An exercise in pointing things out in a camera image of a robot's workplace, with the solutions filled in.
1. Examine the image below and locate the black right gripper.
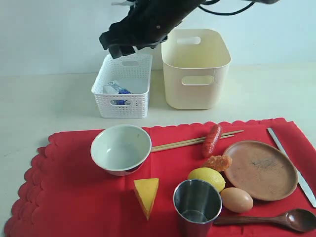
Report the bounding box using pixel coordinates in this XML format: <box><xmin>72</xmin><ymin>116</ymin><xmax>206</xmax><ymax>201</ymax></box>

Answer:
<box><xmin>99</xmin><ymin>9</ymin><xmax>187</xmax><ymax>59</ymax></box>

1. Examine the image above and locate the blue white milk carton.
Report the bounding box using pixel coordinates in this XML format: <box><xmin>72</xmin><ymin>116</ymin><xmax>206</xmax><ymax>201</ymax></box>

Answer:
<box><xmin>103</xmin><ymin>80</ymin><xmax>131</xmax><ymax>105</ymax></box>

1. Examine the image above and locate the red sausage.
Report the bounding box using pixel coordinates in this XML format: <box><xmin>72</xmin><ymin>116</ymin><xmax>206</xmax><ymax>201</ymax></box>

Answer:
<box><xmin>202</xmin><ymin>124</ymin><xmax>222</xmax><ymax>158</ymax></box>

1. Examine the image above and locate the fried chicken nugget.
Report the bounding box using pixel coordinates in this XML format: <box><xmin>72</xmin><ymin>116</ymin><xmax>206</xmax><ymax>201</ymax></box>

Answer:
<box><xmin>201</xmin><ymin>155</ymin><xmax>233</xmax><ymax>172</ymax></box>

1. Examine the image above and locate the yellow lemon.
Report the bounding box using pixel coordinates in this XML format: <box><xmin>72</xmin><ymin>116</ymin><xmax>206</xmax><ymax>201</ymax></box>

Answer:
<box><xmin>188</xmin><ymin>167</ymin><xmax>226</xmax><ymax>192</ymax></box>

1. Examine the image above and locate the brown egg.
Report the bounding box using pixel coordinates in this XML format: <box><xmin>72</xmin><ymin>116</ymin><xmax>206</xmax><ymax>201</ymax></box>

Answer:
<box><xmin>220</xmin><ymin>187</ymin><xmax>253</xmax><ymax>213</ymax></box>

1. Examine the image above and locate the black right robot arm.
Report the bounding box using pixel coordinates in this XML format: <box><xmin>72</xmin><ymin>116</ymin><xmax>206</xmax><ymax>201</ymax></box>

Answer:
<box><xmin>99</xmin><ymin>0</ymin><xmax>277</xmax><ymax>59</ymax></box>

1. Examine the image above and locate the white perforated plastic basket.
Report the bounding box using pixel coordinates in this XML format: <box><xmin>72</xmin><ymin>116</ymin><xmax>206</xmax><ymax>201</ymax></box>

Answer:
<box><xmin>91</xmin><ymin>53</ymin><xmax>153</xmax><ymax>119</ymax></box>

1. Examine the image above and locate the cream plastic bin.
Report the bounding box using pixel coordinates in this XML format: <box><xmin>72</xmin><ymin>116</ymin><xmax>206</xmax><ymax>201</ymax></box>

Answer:
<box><xmin>161</xmin><ymin>29</ymin><xmax>231</xmax><ymax>110</ymax></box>

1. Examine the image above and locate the white ceramic bowl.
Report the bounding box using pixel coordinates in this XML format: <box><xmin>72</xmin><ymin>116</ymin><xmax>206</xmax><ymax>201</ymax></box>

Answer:
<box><xmin>90</xmin><ymin>124</ymin><xmax>152</xmax><ymax>176</ymax></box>

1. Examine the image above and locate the upper wooden chopstick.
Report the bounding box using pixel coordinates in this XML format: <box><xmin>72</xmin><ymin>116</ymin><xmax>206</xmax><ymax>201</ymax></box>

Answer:
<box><xmin>152</xmin><ymin>130</ymin><xmax>243</xmax><ymax>150</ymax></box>

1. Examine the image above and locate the wooden chopstick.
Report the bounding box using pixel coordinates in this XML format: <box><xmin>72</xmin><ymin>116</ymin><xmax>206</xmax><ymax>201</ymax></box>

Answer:
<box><xmin>152</xmin><ymin>130</ymin><xmax>243</xmax><ymax>150</ymax></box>
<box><xmin>150</xmin><ymin>134</ymin><xmax>235</xmax><ymax>153</ymax></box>

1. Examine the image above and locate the lower wooden chopstick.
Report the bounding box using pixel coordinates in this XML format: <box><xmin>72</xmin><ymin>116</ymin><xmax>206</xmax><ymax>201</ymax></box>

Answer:
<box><xmin>150</xmin><ymin>134</ymin><xmax>235</xmax><ymax>153</ymax></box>

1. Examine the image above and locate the yellow cheese wedge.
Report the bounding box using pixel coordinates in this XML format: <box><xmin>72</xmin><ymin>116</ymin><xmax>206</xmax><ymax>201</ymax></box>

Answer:
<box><xmin>134</xmin><ymin>178</ymin><xmax>159</xmax><ymax>220</ymax></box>

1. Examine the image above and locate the red scalloped placemat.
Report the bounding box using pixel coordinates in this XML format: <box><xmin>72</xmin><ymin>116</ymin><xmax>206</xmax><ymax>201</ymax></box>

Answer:
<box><xmin>4</xmin><ymin>118</ymin><xmax>316</xmax><ymax>237</ymax></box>

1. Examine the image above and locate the stainless steel cup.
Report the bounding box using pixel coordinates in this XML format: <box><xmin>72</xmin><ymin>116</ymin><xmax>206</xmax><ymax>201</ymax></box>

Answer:
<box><xmin>172</xmin><ymin>179</ymin><xmax>223</xmax><ymax>237</ymax></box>

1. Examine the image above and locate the brown wooden plate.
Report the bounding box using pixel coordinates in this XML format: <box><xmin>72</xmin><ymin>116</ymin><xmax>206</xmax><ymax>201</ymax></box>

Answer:
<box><xmin>224</xmin><ymin>141</ymin><xmax>298</xmax><ymax>201</ymax></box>

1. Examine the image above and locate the silver table knife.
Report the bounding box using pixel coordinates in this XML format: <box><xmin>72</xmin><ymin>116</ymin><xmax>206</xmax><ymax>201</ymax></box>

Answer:
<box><xmin>267</xmin><ymin>127</ymin><xmax>316</xmax><ymax>208</ymax></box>

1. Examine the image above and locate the dark wooden spoon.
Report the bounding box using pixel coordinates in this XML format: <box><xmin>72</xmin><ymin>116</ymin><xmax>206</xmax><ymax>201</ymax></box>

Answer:
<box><xmin>213</xmin><ymin>209</ymin><xmax>316</xmax><ymax>233</ymax></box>

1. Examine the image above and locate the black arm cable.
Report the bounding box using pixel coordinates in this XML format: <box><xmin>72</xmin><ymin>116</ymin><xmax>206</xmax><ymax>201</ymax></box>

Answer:
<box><xmin>197</xmin><ymin>0</ymin><xmax>262</xmax><ymax>16</ymax></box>

